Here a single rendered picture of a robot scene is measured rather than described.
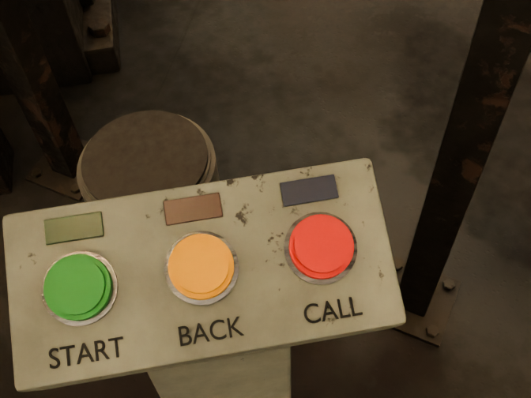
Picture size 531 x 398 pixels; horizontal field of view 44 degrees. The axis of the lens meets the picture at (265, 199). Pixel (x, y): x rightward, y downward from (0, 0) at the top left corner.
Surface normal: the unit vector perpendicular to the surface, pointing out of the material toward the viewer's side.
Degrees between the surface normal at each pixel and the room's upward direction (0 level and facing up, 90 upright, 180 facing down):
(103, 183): 0
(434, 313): 0
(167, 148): 0
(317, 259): 20
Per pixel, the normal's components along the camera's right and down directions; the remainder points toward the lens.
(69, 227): 0.03, -0.25
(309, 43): -0.04, -0.56
